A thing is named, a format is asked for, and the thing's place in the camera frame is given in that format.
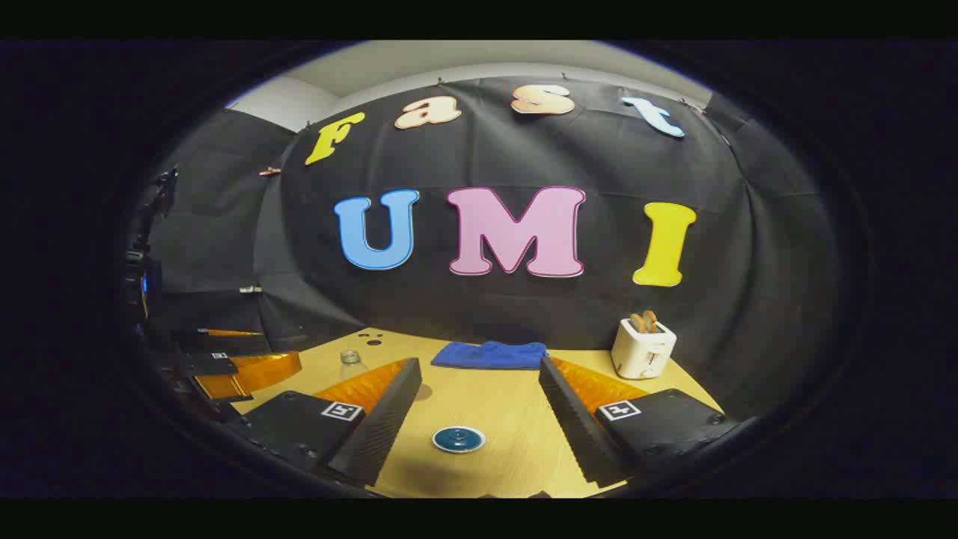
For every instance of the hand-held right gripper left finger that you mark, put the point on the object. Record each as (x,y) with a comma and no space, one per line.
(378,427)

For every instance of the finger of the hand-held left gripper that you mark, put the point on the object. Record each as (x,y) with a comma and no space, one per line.
(224,342)
(254,370)

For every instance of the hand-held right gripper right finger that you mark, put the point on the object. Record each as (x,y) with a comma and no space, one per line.
(576,423)

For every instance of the blue ceramic teacup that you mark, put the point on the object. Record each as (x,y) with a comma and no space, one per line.
(434,441)

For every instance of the clear plastic water bottle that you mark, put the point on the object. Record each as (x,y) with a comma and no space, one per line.
(352,365)

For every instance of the blue teacup lid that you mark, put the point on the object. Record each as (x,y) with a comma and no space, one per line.
(458,439)

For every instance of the white toaster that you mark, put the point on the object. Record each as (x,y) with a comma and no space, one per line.
(642,355)

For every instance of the blue folded towel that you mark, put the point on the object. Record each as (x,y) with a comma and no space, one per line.
(490,355)

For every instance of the toasted bread slice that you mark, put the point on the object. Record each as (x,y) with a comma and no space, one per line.
(651,321)
(637,323)

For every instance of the black backdrop cloth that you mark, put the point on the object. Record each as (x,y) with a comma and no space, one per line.
(524,314)

